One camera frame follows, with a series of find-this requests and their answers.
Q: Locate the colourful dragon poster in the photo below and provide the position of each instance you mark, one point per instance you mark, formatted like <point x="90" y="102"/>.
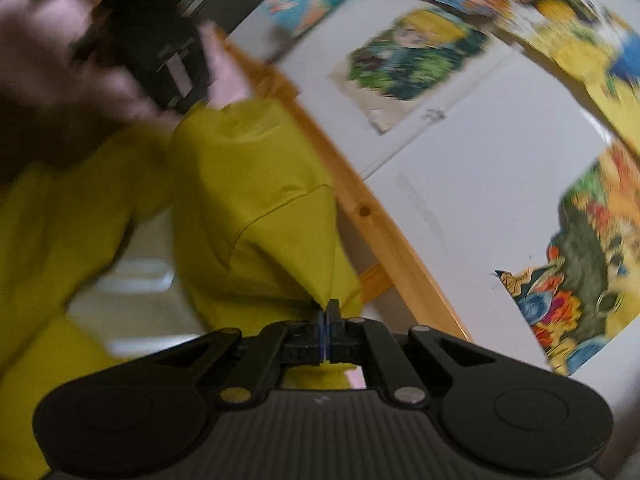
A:
<point x="590" y="270"/>

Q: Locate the yellow and blue wall poster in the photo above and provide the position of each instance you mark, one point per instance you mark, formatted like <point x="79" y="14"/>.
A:
<point x="580" y="55"/>

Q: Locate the person's left hand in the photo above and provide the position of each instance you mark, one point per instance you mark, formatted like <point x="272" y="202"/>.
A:
<point x="45" y="60"/>

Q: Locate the beige brown yellow hooded jacket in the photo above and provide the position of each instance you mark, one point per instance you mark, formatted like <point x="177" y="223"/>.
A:
<point x="240" y="185"/>

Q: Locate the blond figure wall poster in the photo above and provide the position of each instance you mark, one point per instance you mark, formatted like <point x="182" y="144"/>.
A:
<point x="410" y="60"/>

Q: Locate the curled orange-haired figure poster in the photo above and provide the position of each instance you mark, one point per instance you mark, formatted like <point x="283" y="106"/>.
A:
<point x="315" y="0"/>

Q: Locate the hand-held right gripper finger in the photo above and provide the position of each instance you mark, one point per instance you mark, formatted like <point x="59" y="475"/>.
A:
<point x="331" y="340"/>
<point x="319" y="340"/>

